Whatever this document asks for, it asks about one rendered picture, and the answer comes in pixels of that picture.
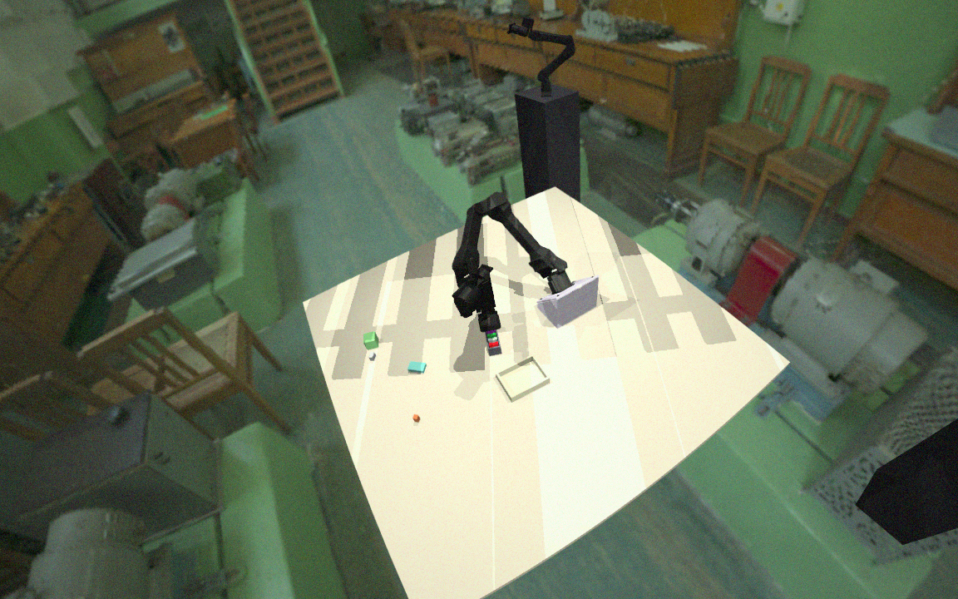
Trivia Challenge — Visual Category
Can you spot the beige open tray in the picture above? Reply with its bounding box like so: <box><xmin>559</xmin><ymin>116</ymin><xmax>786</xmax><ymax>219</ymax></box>
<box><xmin>496</xmin><ymin>354</ymin><xmax>550</xmax><ymax>403</ymax></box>

